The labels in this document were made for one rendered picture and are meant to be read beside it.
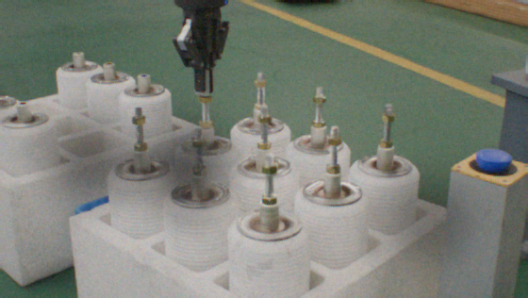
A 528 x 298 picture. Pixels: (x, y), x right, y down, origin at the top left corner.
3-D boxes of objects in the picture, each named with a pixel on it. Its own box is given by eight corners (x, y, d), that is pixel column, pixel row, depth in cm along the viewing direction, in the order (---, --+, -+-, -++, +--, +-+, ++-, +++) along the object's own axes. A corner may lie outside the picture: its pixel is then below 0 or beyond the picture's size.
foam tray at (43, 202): (102, 157, 164) (95, 85, 157) (206, 212, 138) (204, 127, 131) (-67, 209, 139) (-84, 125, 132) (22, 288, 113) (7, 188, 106)
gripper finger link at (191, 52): (173, 33, 92) (189, 57, 97) (169, 44, 91) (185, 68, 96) (190, 35, 91) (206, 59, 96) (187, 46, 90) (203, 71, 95)
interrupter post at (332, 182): (330, 201, 86) (331, 176, 85) (319, 194, 88) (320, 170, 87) (345, 196, 88) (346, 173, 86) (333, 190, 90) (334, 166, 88)
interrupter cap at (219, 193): (237, 206, 85) (237, 201, 85) (175, 214, 83) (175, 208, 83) (222, 182, 92) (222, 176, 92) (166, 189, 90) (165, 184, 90)
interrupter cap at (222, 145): (212, 136, 108) (212, 131, 108) (242, 149, 102) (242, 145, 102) (171, 146, 103) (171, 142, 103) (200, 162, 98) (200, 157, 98)
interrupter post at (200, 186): (211, 200, 87) (210, 175, 85) (192, 203, 86) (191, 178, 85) (207, 192, 89) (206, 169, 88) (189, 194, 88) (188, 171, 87)
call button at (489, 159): (484, 160, 83) (486, 145, 82) (516, 170, 80) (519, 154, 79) (468, 171, 80) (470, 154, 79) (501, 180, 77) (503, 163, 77)
